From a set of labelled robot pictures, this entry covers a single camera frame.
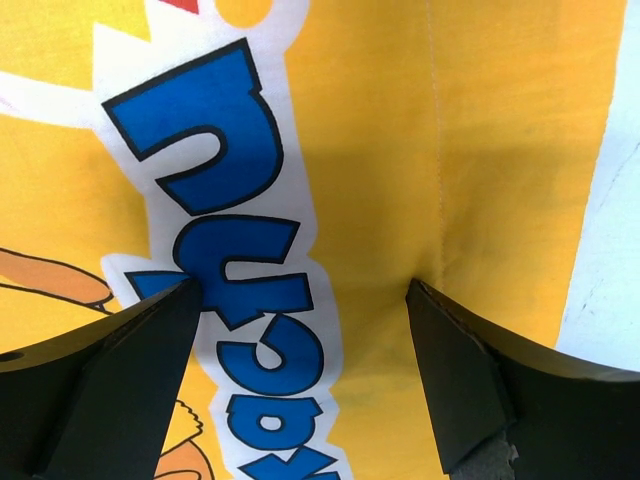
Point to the yellow pikachu cloth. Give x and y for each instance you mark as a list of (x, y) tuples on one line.
[(306, 160)]

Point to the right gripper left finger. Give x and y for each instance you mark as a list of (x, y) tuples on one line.
[(96, 402)]

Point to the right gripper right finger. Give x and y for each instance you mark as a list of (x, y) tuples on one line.
[(504, 407)]

